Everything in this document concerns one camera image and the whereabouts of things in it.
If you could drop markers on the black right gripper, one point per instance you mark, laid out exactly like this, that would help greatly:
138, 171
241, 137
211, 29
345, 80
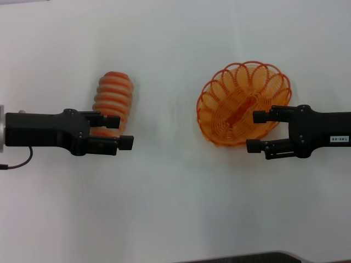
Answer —
323, 128

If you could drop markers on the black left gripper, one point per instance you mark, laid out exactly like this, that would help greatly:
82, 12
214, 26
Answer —
44, 128

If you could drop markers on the orange striped bread loaf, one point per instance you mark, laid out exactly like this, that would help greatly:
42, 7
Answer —
116, 90

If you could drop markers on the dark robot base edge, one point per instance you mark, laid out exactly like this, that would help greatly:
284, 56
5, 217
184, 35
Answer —
274, 257

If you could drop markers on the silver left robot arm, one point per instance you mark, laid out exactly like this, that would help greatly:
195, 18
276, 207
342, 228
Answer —
2, 128

